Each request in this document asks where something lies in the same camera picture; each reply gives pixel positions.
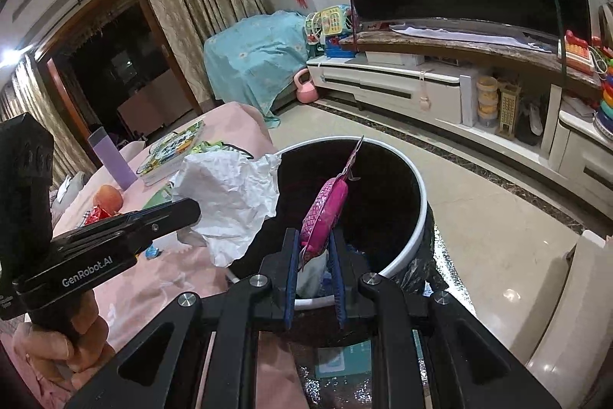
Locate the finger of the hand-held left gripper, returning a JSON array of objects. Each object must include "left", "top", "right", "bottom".
[{"left": 50, "top": 197, "right": 202, "bottom": 256}]

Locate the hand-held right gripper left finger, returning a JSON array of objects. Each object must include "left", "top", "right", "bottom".
[{"left": 64, "top": 228, "right": 300, "bottom": 409}]

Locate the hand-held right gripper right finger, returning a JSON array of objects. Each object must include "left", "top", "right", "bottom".
[{"left": 328, "top": 229, "right": 561, "bottom": 409}]

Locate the red snack packet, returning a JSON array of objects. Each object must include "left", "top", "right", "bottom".
[{"left": 82, "top": 204, "right": 120, "bottom": 227}]

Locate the white paper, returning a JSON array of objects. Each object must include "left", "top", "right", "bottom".
[{"left": 170, "top": 150, "right": 282, "bottom": 268}]

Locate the pink snack packet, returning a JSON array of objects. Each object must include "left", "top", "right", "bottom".
[{"left": 299, "top": 137, "right": 366, "bottom": 272}]

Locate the white-rimmed trash bin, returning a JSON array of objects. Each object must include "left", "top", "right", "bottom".
[{"left": 225, "top": 136, "right": 451, "bottom": 343}]

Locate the person's left hand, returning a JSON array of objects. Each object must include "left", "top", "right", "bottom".
[{"left": 14, "top": 317, "right": 116, "bottom": 391}]

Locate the red apple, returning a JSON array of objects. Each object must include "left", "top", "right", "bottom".
[{"left": 93, "top": 185, "right": 124, "bottom": 216}]

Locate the teal box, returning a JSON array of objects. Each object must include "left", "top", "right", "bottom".
[{"left": 313, "top": 336, "right": 375, "bottom": 377}]

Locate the stack of books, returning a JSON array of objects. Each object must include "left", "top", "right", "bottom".
[{"left": 136, "top": 119, "right": 205, "bottom": 186}]

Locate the purple bottle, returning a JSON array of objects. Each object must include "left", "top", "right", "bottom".
[{"left": 87, "top": 126, "right": 138, "bottom": 192}]

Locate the pink printed blanket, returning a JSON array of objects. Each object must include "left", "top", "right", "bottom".
[{"left": 0, "top": 101, "right": 307, "bottom": 409}]

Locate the teal floral cover sheet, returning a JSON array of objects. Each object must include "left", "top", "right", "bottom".
[{"left": 203, "top": 10, "right": 312, "bottom": 129}]

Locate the pink kettlebell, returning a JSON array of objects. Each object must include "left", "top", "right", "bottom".
[{"left": 293, "top": 69, "right": 320, "bottom": 104}]

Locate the white television cabinet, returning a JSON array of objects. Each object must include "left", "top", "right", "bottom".
[{"left": 306, "top": 30, "right": 613, "bottom": 201}]

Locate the cream sofa armrest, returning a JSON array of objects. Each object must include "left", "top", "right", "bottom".
[{"left": 526, "top": 229, "right": 613, "bottom": 391}]

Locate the stack of yellow containers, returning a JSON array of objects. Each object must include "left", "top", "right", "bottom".
[{"left": 476, "top": 76, "right": 499, "bottom": 128}]

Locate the colourful toy set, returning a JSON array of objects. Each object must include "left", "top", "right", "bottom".
[{"left": 304, "top": 5, "right": 361, "bottom": 61}]

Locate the red toy phone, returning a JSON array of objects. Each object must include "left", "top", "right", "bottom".
[{"left": 562, "top": 30, "right": 602, "bottom": 77}]

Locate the wooden abacus frame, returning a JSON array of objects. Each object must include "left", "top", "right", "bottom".
[{"left": 495, "top": 83, "right": 523, "bottom": 140}]

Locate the rainbow stacking ring toy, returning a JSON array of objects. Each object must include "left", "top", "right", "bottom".
[{"left": 593, "top": 47, "right": 613, "bottom": 139}]

